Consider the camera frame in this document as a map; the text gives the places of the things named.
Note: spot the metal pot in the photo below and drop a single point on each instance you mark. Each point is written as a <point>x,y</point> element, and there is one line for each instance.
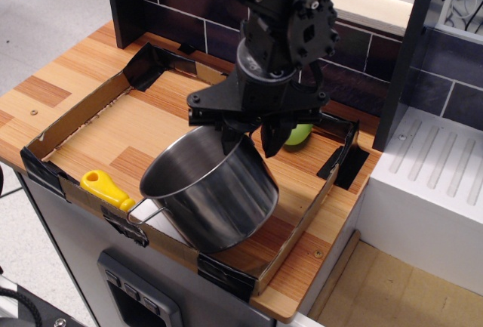
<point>214,198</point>

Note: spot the green toy pear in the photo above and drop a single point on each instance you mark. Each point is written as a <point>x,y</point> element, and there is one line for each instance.
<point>299,134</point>

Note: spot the dark grey vertical post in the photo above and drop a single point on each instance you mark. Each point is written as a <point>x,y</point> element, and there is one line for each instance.
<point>424,16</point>

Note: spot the cardboard fence with black tape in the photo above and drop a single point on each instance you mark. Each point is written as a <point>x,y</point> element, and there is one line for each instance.
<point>120,126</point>

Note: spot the white toy sink drainboard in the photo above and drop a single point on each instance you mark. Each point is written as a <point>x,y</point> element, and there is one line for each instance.
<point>423,202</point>

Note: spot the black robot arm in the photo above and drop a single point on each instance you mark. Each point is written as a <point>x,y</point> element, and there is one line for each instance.
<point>279,38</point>

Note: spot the grey toy oven panel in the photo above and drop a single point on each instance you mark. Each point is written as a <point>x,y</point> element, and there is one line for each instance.
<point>137,301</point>

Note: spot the yellow handled white spatula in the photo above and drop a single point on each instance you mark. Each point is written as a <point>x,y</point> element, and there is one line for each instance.
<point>101,185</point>

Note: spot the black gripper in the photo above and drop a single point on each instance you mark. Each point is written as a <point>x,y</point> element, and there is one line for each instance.
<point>251,96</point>

